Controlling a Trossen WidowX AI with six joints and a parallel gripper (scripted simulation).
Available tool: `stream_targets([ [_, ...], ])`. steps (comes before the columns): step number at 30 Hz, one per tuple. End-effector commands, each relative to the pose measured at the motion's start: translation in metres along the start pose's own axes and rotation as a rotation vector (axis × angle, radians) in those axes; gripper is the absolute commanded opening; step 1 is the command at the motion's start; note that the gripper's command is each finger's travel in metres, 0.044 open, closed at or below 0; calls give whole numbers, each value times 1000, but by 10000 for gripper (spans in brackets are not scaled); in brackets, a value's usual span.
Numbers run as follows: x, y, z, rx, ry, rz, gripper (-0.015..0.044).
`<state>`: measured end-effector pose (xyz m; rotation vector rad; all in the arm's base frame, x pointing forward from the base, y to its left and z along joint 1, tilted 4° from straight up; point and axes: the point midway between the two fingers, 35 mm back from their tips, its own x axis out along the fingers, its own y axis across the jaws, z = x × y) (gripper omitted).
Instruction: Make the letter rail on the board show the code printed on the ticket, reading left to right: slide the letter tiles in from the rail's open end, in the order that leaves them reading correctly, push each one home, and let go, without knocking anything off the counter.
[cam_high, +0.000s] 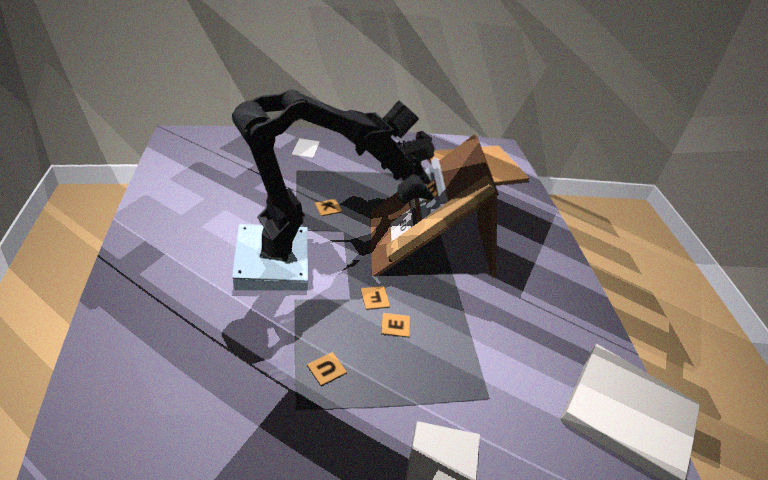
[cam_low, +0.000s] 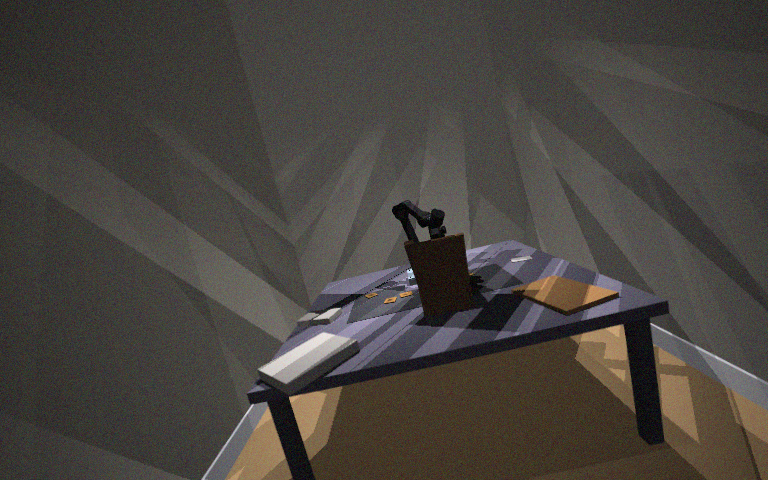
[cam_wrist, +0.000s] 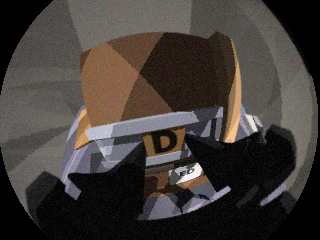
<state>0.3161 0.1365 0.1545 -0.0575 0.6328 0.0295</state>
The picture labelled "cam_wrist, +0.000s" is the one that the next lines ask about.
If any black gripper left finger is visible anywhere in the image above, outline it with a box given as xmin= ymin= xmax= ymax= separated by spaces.
xmin=67 ymin=141 xmax=147 ymax=215

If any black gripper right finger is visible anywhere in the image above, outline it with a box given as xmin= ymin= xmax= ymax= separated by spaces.
xmin=184 ymin=132 xmax=261 ymax=192

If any orange tile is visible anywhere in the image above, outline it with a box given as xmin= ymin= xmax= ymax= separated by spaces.
xmin=141 ymin=125 xmax=185 ymax=157

